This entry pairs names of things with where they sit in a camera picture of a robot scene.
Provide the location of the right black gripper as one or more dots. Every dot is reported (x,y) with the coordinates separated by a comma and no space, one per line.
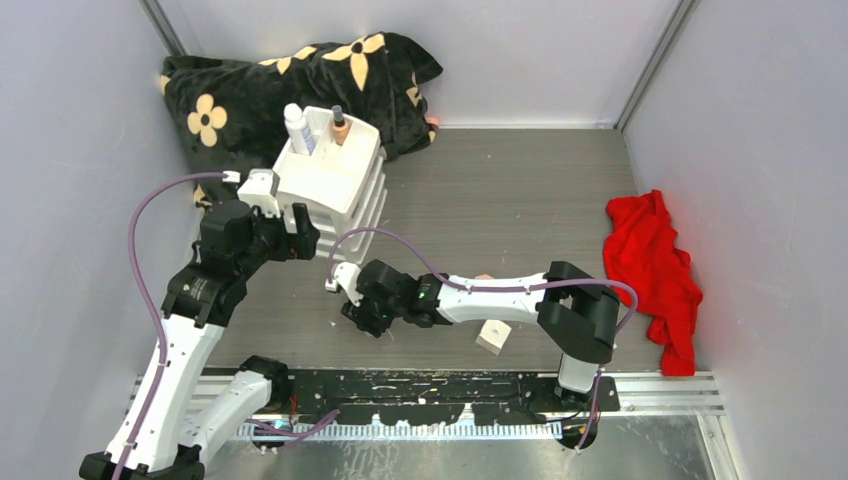
(363,319)

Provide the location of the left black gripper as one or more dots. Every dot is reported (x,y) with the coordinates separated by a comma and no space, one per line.
(297,245)

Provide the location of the white plastic drawer organizer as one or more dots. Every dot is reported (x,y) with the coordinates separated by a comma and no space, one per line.
(342,185)

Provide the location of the white plastic bottle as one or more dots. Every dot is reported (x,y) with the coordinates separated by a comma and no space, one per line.
(300,134)

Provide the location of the tan foundation bottle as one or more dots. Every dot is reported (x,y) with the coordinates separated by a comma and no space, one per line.
(340,125)

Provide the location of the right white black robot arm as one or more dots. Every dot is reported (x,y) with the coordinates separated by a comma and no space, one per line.
(579,313)

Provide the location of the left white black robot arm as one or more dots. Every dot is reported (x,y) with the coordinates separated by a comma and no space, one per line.
(157,440)

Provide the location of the white cube box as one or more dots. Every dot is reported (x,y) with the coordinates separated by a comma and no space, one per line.
(493,335)

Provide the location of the black floral plush blanket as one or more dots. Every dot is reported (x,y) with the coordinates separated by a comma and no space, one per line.
(229,114)

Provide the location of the small green circuit board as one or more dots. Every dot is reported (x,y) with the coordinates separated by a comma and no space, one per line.
(272,430)

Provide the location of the red cloth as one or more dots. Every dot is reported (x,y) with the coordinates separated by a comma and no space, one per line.
(641,252)

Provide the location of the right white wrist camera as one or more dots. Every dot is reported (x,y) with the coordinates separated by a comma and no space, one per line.
(343,277)

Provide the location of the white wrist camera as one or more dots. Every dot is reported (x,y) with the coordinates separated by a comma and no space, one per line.
(260,190)
(343,277)

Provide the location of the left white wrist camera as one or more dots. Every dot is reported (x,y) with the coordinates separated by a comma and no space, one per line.
(260,190)

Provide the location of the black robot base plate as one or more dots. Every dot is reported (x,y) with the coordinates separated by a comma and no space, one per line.
(494,397)

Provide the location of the aluminium frame rail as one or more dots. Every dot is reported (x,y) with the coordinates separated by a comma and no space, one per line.
(626,395)

